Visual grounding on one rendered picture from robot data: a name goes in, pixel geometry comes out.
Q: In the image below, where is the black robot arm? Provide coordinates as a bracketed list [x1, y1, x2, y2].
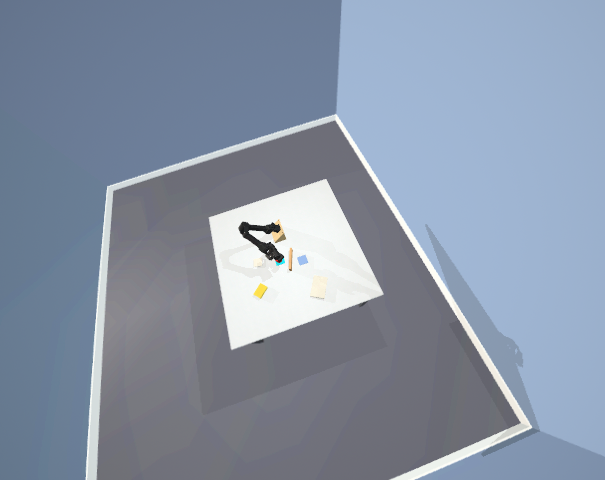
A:
[238, 222, 281, 260]

